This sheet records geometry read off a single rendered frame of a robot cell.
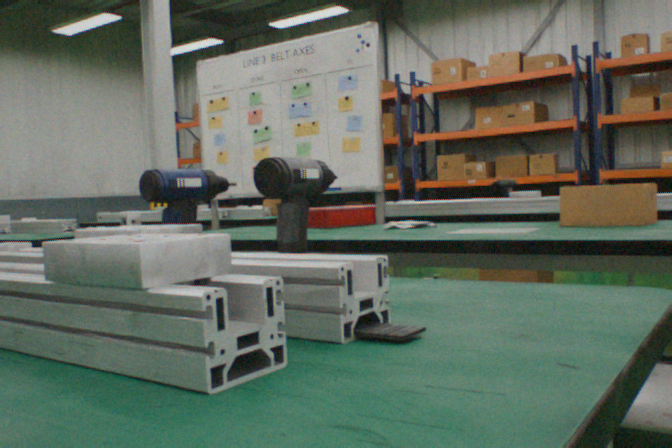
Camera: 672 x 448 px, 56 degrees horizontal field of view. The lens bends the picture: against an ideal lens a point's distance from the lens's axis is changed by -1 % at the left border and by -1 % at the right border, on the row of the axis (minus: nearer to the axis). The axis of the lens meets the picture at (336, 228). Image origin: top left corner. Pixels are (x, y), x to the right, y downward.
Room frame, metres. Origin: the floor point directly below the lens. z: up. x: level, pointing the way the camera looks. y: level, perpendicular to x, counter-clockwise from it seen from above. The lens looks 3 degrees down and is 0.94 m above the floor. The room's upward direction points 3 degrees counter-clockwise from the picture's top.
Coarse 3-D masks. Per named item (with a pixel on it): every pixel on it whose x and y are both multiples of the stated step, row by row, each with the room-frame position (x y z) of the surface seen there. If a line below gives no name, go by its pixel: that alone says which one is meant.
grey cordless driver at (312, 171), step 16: (272, 160) 0.91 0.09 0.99; (288, 160) 0.93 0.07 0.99; (304, 160) 0.97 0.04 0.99; (320, 160) 1.02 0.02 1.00; (256, 176) 0.92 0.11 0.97; (272, 176) 0.90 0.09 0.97; (288, 176) 0.91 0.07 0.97; (304, 176) 0.94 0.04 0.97; (320, 176) 0.98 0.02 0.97; (336, 176) 1.08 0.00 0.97; (272, 192) 0.91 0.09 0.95; (288, 192) 0.92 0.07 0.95; (304, 192) 0.96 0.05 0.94; (320, 192) 1.01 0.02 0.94; (288, 208) 0.94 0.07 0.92; (304, 208) 0.96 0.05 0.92; (288, 224) 0.93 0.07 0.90; (304, 224) 0.96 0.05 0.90; (288, 240) 0.93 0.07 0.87; (304, 240) 0.95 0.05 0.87
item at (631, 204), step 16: (560, 192) 2.41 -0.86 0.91; (576, 192) 2.37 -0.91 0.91; (592, 192) 2.33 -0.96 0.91; (608, 192) 2.30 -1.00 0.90; (624, 192) 2.26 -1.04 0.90; (640, 192) 2.23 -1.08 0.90; (656, 192) 2.37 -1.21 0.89; (272, 208) 5.60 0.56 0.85; (560, 208) 2.41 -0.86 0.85; (576, 208) 2.37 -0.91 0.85; (592, 208) 2.33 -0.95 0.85; (608, 208) 2.29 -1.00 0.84; (624, 208) 2.26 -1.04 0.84; (640, 208) 2.23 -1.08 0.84; (656, 208) 2.36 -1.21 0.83; (560, 224) 2.41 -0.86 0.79; (576, 224) 2.37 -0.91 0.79; (592, 224) 2.33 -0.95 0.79; (608, 224) 2.30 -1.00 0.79; (624, 224) 2.26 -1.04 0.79; (640, 224) 2.23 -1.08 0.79; (480, 272) 4.21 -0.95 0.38; (496, 272) 4.14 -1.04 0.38; (512, 272) 4.07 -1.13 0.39; (528, 272) 4.00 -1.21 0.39; (544, 272) 4.07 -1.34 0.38
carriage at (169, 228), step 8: (168, 224) 0.97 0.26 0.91; (176, 224) 0.96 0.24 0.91; (184, 224) 0.93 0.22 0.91; (192, 224) 0.93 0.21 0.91; (200, 224) 0.93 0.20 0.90; (80, 232) 0.93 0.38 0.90; (88, 232) 0.92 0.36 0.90; (96, 232) 0.90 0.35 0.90; (104, 232) 0.89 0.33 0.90; (112, 232) 0.88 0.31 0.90; (120, 232) 0.87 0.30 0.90; (128, 232) 0.86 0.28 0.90; (136, 232) 0.85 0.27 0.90; (144, 232) 0.85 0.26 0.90; (152, 232) 0.86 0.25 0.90; (160, 232) 0.87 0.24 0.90; (168, 232) 0.88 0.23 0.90; (176, 232) 0.89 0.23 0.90; (184, 232) 0.90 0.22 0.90; (192, 232) 0.92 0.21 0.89; (200, 232) 0.93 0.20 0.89
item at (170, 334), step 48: (0, 288) 0.70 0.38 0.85; (48, 288) 0.64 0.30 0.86; (96, 288) 0.59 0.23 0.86; (144, 288) 0.55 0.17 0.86; (192, 288) 0.53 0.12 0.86; (240, 288) 0.58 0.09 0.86; (0, 336) 0.71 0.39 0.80; (48, 336) 0.65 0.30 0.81; (96, 336) 0.61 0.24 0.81; (144, 336) 0.55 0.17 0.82; (192, 336) 0.51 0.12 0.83; (240, 336) 0.57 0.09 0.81; (192, 384) 0.52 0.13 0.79
